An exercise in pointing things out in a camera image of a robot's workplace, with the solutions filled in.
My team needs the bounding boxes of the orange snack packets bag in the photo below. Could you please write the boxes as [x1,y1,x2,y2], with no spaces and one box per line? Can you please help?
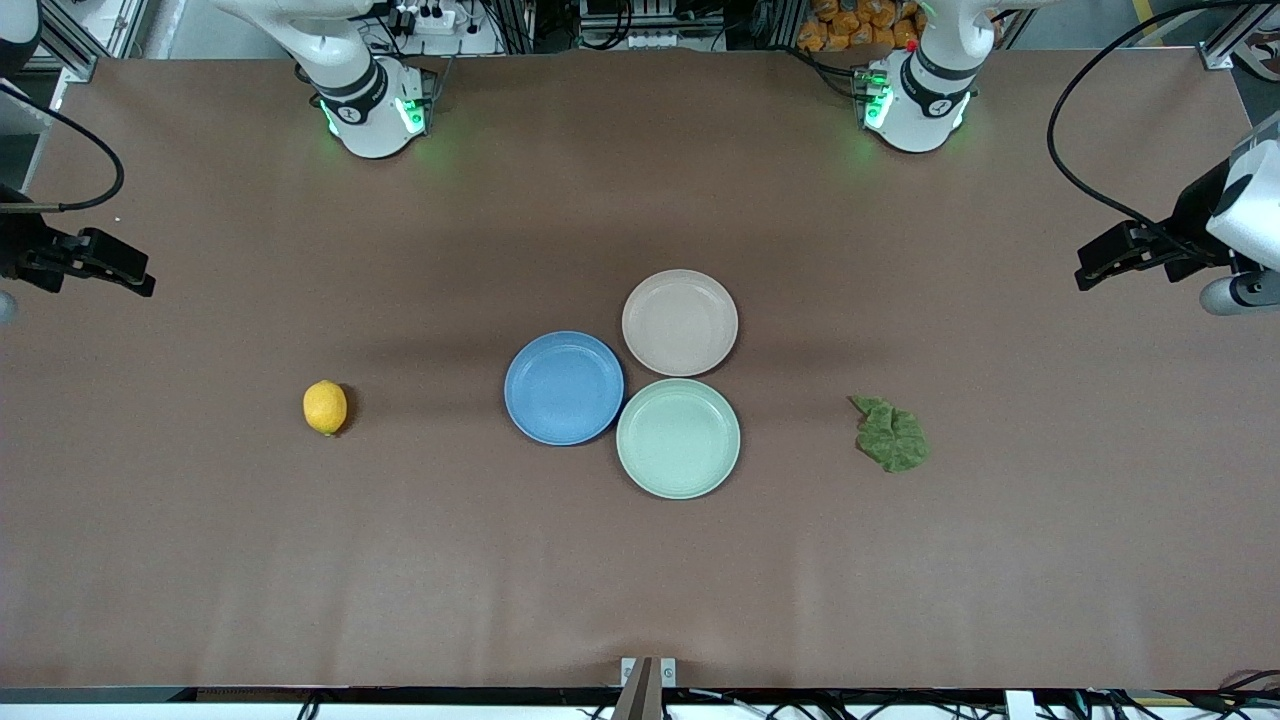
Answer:
[797,0,926,54]

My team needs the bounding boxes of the green lettuce leaf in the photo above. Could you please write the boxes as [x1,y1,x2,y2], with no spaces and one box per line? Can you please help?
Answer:
[850,395,930,474]

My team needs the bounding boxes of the yellow lemon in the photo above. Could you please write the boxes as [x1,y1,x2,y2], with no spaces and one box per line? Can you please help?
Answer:
[303,380,349,437]

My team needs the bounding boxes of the light green plate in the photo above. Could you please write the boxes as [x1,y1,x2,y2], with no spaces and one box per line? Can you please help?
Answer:
[616,378,742,500]

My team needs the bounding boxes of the blue plate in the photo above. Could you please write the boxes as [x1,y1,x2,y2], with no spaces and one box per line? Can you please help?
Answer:
[504,331,626,447]

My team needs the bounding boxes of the beige plate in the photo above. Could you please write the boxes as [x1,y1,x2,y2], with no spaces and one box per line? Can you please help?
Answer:
[622,270,739,378]

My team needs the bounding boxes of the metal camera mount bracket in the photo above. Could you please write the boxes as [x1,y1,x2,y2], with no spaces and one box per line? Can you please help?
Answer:
[612,657,678,720]

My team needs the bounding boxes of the aluminium frame profile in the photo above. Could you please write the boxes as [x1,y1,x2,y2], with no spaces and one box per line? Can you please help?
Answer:
[1198,0,1280,71]
[38,0,103,83]

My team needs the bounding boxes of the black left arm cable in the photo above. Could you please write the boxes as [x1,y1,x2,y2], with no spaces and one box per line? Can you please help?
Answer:
[1046,0,1280,231]

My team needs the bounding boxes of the white power strip with plugs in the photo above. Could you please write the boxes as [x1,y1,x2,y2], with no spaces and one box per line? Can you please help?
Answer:
[385,3,463,37]

